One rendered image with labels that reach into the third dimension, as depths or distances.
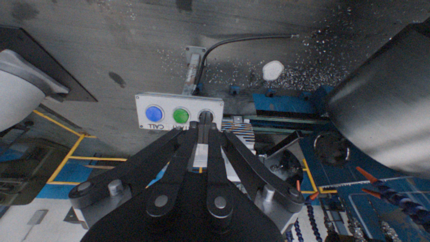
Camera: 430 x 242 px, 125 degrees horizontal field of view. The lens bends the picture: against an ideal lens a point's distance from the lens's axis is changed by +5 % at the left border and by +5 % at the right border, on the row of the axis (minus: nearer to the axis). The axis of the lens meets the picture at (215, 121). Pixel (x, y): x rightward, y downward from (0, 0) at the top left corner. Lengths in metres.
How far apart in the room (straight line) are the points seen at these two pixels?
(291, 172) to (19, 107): 1.14
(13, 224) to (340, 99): 8.10
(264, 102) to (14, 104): 0.89
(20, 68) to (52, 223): 6.61
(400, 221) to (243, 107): 0.62
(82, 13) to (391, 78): 0.69
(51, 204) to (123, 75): 6.99
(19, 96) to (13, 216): 7.39
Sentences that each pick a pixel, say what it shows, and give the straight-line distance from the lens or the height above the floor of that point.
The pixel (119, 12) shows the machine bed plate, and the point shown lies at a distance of 0.49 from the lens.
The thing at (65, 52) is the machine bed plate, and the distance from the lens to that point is 0.68.
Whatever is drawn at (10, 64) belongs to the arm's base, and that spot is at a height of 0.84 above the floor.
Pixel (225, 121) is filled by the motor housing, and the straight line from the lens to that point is 0.40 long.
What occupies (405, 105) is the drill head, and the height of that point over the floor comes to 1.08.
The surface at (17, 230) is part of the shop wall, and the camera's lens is 7.80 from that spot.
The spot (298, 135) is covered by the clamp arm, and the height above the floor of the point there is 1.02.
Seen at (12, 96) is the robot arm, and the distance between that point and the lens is 0.77.
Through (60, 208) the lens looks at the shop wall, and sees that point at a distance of 7.20.
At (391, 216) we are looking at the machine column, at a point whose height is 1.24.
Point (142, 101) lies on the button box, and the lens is 0.26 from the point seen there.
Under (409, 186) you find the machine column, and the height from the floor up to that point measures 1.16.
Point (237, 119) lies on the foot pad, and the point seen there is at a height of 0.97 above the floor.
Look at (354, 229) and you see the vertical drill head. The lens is 0.55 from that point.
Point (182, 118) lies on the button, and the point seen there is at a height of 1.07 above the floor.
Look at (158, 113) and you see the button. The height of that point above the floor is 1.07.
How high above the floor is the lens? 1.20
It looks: 34 degrees down
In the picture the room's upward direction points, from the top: 178 degrees counter-clockwise
